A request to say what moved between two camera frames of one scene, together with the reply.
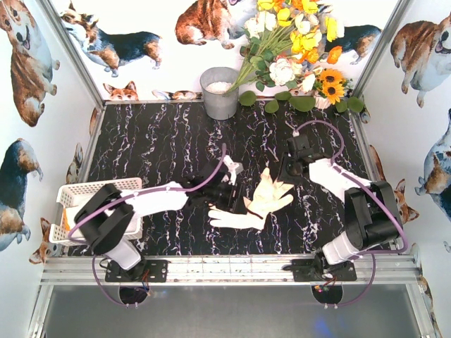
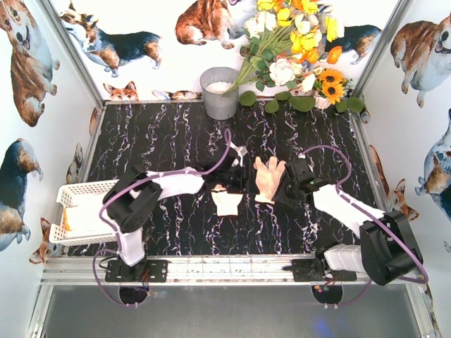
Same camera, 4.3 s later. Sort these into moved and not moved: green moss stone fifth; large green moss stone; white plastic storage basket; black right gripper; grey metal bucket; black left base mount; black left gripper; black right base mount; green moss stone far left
Moved: black left gripper; black right gripper
Not moved: white plastic storage basket; green moss stone far left; black left base mount; black right base mount; large green moss stone; grey metal bucket; green moss stone fifth
